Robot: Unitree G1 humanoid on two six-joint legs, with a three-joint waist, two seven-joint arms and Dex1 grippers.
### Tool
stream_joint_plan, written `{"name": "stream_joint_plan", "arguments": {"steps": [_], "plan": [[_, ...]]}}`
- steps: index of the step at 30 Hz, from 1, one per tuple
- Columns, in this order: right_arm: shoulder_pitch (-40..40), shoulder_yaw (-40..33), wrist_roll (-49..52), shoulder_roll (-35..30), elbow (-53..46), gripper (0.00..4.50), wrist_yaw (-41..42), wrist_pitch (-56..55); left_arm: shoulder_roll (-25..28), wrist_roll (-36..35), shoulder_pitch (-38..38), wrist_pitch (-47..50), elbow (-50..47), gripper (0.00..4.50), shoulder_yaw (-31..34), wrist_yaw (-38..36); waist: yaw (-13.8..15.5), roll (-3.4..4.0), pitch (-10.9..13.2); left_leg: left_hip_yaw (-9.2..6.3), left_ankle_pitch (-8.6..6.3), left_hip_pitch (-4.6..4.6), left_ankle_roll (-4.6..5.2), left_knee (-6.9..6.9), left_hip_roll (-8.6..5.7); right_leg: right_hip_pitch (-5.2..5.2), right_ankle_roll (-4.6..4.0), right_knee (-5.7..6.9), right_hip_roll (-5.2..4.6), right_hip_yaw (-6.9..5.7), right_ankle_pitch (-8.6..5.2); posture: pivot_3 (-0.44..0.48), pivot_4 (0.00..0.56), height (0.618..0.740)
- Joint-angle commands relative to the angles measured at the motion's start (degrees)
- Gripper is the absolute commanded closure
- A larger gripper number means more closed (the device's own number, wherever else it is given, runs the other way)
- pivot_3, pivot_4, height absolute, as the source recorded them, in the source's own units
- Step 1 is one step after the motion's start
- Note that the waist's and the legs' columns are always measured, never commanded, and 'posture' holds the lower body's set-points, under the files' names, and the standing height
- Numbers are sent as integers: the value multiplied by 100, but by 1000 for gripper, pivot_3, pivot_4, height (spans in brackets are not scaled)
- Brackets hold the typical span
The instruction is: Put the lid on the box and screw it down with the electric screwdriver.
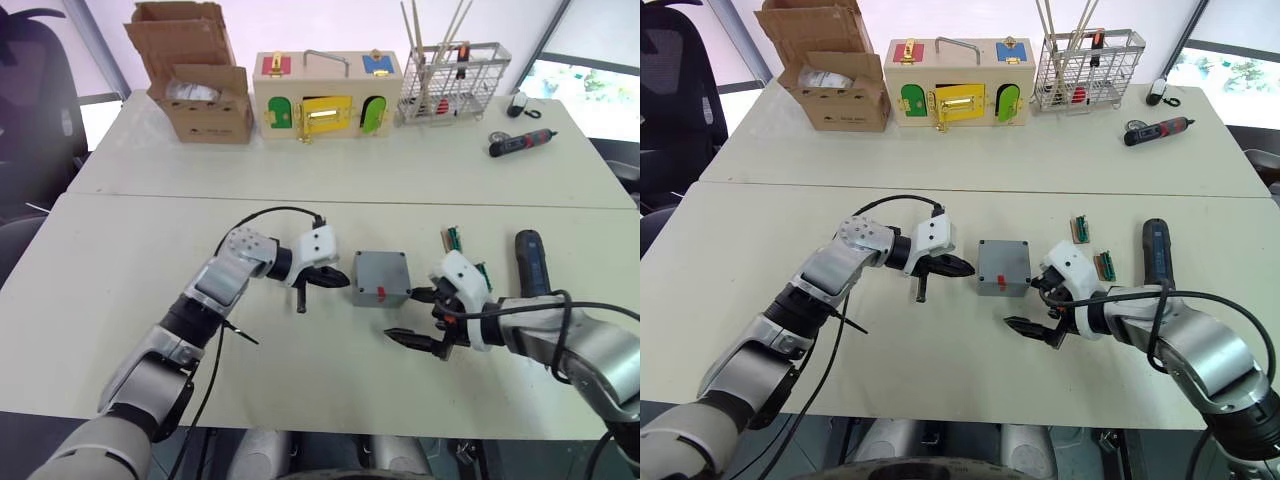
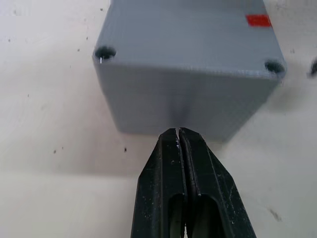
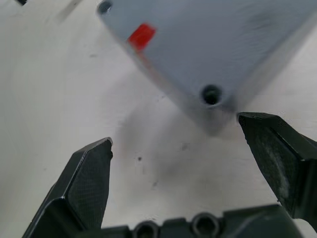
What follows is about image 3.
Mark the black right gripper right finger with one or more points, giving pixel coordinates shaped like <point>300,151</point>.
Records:
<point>277,158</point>

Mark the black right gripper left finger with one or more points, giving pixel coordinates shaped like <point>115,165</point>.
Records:
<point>81,188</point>

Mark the red square sticker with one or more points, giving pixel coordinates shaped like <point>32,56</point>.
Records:
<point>141,35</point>

